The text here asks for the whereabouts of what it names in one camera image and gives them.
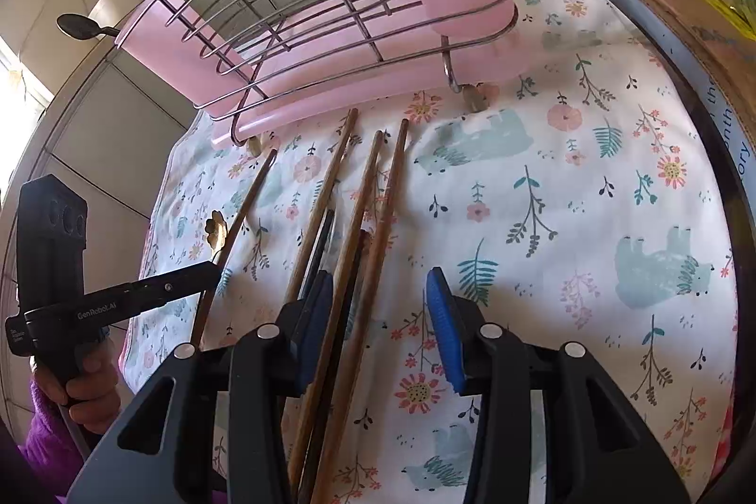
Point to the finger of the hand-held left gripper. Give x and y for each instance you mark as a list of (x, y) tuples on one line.
[(177, 282)]

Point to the pink plastic drip tray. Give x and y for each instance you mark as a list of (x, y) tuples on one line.
[(354, 90)]

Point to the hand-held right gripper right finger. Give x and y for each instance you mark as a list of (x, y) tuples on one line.
[(443, 327)]

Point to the cardboard box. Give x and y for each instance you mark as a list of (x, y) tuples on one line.
[(679, 8)]

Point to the grey kitchen cabinets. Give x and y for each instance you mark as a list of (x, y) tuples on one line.
[(88, 126)]

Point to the person's left hand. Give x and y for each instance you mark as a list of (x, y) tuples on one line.
[(94, 386)]

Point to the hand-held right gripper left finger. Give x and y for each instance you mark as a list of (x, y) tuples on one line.
[(316, 327)]

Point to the black spatula head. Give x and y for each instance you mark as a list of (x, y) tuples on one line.
[(77, 26)]

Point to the black chopstick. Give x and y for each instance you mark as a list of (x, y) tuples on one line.
[(322, 244)]

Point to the floral printed cloth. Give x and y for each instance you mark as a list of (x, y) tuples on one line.
[(561, 197)]

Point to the dark brown chopstick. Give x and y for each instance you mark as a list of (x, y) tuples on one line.
[(354, 297)]

